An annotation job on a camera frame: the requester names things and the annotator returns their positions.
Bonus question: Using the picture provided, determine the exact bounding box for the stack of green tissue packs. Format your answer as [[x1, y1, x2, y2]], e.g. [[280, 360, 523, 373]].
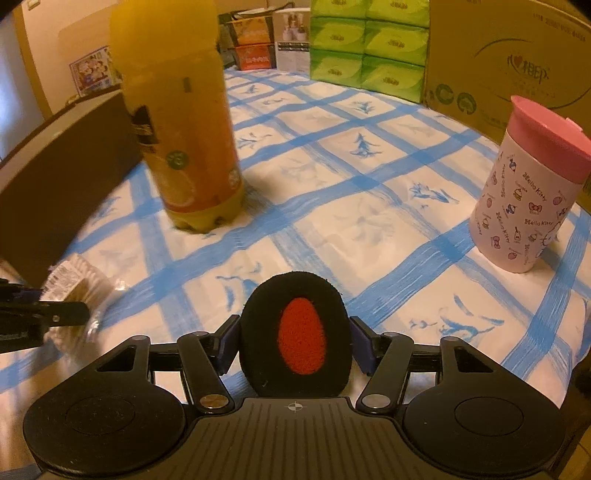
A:
[[308, 0, 430, 104]]

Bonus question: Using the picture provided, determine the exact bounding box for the white printed box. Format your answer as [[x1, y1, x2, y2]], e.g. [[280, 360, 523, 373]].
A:
[[274, 8, 313, 73]]

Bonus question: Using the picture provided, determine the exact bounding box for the blue checked tablecloth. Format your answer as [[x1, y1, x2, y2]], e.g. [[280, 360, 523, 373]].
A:
[[0, 65, 591, 462]]

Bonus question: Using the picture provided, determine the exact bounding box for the black and red round pad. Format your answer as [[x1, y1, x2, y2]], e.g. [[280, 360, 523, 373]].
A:
[[239, 272, 357, 398]]

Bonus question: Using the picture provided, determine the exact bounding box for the orange juice bottle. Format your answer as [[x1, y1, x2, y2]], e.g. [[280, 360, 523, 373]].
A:
[[108, 0, 246, 234]]

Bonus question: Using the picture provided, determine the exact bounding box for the orange and green box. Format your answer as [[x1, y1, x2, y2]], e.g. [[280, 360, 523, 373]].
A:
[[228, 16, 276, 47]]

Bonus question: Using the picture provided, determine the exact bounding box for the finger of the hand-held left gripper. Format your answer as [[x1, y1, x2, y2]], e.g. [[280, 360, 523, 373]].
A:
[[0, 278, 43, 301], [28, 301, 90, 328]]

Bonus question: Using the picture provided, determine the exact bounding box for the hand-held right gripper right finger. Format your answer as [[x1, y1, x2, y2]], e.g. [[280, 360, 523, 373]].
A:
[[348, 315, 499, 415]]

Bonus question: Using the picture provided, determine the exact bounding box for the white cup with pink lid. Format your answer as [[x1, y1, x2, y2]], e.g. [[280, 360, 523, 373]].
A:
[[468, 95, 591, 274]]

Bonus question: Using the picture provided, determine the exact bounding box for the dark brown storage box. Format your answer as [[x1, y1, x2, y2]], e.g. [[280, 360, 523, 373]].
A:
[[0, 88, 145, 292]]

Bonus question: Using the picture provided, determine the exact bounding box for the large cardboard box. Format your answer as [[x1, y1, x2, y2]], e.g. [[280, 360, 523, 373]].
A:
[[422, 0, 591, 204]]

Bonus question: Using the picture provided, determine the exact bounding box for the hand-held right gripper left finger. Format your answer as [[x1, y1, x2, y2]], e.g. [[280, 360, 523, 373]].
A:
[[95, 315, 243, 415]]

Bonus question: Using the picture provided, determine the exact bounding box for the clear plastic snack packet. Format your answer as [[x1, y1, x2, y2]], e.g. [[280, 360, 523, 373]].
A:
[[41, 253, 114, 352]]

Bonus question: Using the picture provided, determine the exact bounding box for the red and orange box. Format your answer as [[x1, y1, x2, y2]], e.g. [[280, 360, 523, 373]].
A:
[[233, 43, 279, 71]]

